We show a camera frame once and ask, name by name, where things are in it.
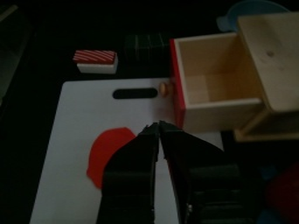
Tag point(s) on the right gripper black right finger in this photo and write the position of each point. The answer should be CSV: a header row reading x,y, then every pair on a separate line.
x,y
205,186

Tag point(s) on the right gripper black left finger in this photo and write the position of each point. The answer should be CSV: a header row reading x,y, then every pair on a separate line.
x,y
132,180

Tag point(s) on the flat red dough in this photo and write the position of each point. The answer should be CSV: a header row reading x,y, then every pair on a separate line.
x,y
107,151

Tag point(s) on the wooden drawer with red front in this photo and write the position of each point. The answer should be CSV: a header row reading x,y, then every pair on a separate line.
x,y
222,113

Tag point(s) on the light wooden drawer box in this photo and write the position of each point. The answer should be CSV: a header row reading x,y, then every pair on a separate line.
x,y
272,58

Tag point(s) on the pale blue bowl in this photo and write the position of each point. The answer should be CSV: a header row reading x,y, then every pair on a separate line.
x,y
240,11

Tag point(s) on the white cutting board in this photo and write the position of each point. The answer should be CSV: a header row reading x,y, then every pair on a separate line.
x,y
77,131

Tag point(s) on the red striped toy sushi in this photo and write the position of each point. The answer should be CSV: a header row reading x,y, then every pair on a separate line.
x,y
95,61

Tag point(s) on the dark green striped block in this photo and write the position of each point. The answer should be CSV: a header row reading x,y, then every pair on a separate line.
x,y
147,48

